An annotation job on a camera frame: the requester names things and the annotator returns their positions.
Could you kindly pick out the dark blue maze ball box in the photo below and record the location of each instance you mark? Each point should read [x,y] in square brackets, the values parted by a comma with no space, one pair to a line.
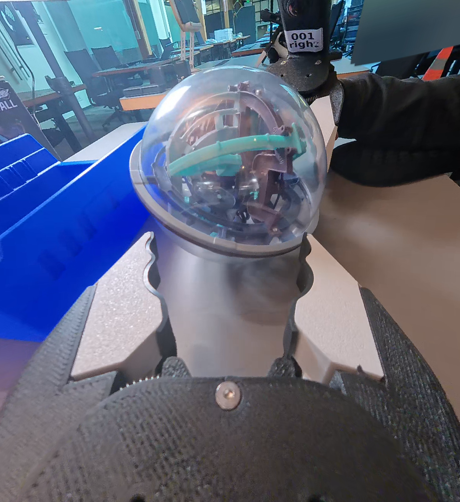
[6,114]

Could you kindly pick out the blue plastic bin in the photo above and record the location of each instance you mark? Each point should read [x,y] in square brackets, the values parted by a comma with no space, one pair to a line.
[41,235]

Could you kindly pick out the clear plastic maze ball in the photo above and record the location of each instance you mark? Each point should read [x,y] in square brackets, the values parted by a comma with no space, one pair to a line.
[230,165]

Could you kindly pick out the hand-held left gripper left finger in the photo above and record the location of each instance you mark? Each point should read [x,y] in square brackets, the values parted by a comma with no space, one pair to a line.
[124,318]

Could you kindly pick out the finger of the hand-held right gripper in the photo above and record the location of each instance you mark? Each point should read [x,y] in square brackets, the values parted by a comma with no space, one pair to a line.
[325,129]

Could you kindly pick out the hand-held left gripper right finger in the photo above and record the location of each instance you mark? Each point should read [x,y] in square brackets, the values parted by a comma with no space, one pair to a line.
[332,318]

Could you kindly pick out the long wooden table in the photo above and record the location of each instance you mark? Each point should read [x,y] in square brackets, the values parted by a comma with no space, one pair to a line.
[147,74]

